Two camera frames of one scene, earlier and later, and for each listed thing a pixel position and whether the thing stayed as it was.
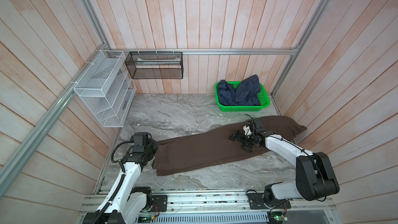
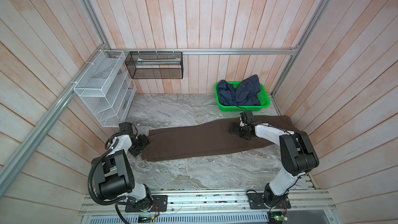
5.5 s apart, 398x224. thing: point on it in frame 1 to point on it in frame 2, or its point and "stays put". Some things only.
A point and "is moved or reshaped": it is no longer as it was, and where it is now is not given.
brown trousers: x=171 y=155 is moved or reshaped
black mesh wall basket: x=155 y=65 stays put
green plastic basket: x=265 y=100 stays put
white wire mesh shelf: x=107 y=88 stays put
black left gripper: x=155 y=146 to x=144 y=141
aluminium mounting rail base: x=233 y=208 stays put
